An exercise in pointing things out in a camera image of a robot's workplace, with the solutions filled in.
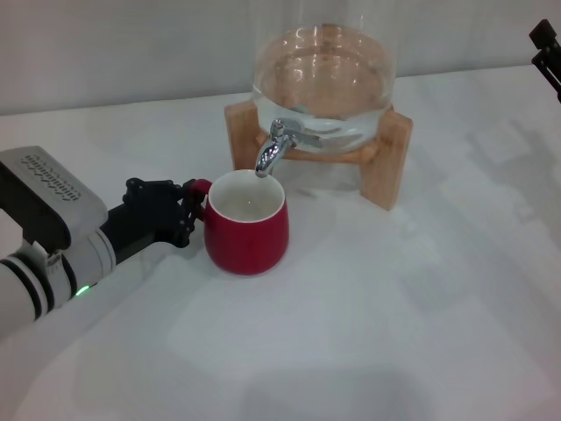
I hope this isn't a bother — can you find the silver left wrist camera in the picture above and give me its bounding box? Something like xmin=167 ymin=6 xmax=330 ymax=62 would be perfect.
xmin=0 ymin=146 xmax=109 ymax=255

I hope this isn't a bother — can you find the wooden dispenser stand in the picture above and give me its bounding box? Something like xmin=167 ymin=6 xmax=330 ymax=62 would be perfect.
xmin=224 ymin=98 xmax=414 ymax=212

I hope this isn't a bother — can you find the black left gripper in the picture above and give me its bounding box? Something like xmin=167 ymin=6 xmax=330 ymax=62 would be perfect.
xmin=98 ymin=177 xmax=208 ymax=267

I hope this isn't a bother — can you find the glass water dispenser jar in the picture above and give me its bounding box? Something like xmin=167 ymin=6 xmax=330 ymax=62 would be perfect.
xmin=252 ymin=0 xmax=399 ymax=154

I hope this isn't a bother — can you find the red ceramic cup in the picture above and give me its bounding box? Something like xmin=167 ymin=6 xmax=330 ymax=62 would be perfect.
xmin=186 ymin=169 xmax=290 ymax=276

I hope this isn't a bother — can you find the chrome faucet with lever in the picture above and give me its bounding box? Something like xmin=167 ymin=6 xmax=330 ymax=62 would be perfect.
xmin=254 ymin=117 xmax=323 ymax=179

